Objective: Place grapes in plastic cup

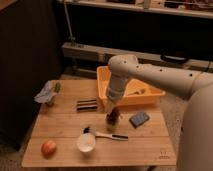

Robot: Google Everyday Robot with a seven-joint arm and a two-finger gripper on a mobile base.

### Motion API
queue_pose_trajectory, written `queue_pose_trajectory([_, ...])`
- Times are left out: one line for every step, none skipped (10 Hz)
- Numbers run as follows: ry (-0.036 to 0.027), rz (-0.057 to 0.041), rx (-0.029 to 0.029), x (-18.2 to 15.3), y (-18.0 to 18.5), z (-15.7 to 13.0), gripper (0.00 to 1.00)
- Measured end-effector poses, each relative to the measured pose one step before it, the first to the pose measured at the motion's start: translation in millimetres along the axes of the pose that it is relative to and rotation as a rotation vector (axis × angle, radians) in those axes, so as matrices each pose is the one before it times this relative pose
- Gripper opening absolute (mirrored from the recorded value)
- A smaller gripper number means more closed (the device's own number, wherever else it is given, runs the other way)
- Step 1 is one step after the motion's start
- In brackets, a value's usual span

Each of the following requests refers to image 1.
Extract black object on shelf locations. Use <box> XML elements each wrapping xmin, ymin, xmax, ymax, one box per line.
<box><xmin>160</xmin><ymin>52</ymin><xmax>188</xmax><ymax>64</ymax></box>

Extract red orange apple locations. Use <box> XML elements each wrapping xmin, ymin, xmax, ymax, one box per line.
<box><xmin>41</xmin><ymin>140</ymin><xmax>56</xmax><ymax>156</ymax></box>

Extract dark grape bunch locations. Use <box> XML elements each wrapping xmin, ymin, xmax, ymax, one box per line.
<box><xmin>106</xmin><ymin>108</ymin><xmax>120</xmax><ymax>125</ymax></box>

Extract metal shelf post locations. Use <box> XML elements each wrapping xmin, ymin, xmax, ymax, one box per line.
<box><xmin>63</xmin><ymin>0</ymin><xmax>76</xmax><ymax>46</ymax></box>

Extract blue sponge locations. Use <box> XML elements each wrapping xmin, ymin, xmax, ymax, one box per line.
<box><xmin>129</xmin><ymin>112</ymin><xmax>150</xmax><ymax>128</ymax></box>

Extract wooden utensil in bin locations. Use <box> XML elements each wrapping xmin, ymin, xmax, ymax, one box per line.
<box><xmin>127</xmin><ymin>88</ymin><xmax>146</xmax><ymax>96</ymax></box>

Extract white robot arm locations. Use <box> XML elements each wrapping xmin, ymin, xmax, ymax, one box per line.
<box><xmin>106</xmin><ymin>54</ymin><xmax>213</xmax><ymax>171</ymax></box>

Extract upper shelf board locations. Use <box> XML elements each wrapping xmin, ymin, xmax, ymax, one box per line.
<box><xmin>56</xmin><ymin>0</ymin><xmax>213</xmax><ymax>19</ymax></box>

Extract crumpled white cloth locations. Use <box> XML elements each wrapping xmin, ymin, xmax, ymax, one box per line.
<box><xmin>34</xmin><ymin>81</ymin><xmax>59</xmax><ymax>103</ymax></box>

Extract orange plastic bin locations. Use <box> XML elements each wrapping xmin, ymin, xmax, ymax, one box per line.
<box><xmin>97</xmin><ymin>66</ymin><xmax>165</xmax><ymax>106</ymax></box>

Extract striped dark block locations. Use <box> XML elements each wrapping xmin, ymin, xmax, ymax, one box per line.
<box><xmin>76</xmin><ymin>99</ymin><xmax>98</xmax><ymax>111</ymax></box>

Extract green item on cloth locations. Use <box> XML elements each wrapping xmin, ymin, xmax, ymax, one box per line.
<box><xmin>54</xmin><ymin>82</ymin><xmax>61</xmax><ymax>93</ymax></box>

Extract lower metal shelf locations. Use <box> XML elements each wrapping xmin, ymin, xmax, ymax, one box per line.
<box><xmin>62</xmin><ymin>42</ymin><xmax>213</xmax><ymax>72</ymax></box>

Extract clear plastic cup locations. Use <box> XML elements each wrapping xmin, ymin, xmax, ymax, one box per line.
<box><xmin>106</xmin><ymin>116</ymin><xmax>119</xmax><ymax>132</ymax></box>

